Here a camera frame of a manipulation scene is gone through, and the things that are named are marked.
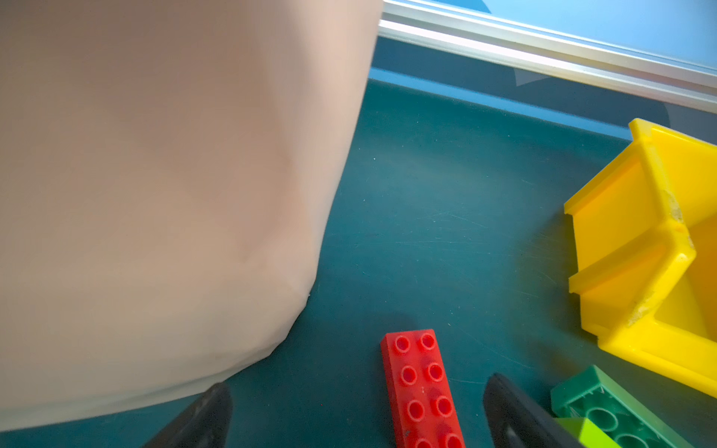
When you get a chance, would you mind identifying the long red lego brick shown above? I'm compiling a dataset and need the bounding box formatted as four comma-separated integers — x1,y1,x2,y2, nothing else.
381,330,465,448

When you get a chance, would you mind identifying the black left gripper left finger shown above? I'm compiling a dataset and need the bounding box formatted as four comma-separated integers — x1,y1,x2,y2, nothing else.
143,383,233,448

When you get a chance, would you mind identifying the dark green lego brick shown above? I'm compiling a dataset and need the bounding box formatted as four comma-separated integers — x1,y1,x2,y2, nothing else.
551,365,691,447

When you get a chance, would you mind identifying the left yellow storage bin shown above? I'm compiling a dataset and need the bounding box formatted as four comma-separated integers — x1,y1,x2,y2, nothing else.
564,119,716,396

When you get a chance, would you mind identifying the lime green lego brick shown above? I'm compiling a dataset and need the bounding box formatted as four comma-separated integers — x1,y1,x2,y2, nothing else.
556,417,619,448

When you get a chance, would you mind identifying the aluminium back frame rail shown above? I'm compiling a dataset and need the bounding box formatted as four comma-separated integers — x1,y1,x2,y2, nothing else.
379,1,716,113

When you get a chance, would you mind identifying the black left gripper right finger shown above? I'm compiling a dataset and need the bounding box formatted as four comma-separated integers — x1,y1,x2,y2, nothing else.
483,373,582,448

